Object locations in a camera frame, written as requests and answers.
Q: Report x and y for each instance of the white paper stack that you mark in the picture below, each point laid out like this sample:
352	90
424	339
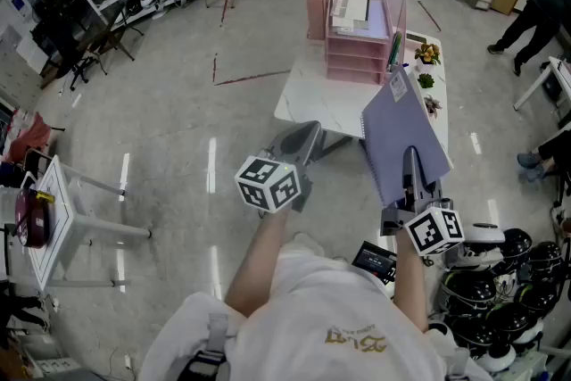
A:
350	11

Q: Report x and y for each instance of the pile of black robot heads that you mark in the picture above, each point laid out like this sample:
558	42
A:
495	308

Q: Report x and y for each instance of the green succulent potted plant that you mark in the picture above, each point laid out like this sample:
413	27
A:
426	81

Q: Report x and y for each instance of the red cloth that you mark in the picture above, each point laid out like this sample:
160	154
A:
31	138

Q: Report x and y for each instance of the purple spiral notebook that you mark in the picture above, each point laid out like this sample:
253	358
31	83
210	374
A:
401	125

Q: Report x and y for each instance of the green pens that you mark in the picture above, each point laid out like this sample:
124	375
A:
394	51

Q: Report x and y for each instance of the black screen device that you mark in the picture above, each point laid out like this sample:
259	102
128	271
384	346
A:
374	261

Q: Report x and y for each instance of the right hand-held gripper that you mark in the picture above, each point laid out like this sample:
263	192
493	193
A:
435	232

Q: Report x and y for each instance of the white desk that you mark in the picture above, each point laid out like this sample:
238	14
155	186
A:
546	80

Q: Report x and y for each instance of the yellow flower potted plant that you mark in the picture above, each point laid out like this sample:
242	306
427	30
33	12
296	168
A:
427	53

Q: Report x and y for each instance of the pink desk file organizer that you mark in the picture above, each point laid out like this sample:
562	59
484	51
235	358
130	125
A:
357	53

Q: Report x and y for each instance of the person's left forearm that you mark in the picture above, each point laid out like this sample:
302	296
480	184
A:
259	259

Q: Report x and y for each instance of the white square side table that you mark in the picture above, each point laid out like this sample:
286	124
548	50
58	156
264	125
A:
58	218

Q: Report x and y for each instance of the person's right forearm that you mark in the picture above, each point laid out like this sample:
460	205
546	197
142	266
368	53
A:
410	281

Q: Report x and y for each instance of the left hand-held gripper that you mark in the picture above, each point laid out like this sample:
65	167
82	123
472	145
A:
267	185

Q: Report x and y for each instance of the person's white shirt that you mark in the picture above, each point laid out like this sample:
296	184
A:
321	325

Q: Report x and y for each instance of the pink succulent potted plant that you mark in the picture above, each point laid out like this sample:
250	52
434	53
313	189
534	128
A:
432	106

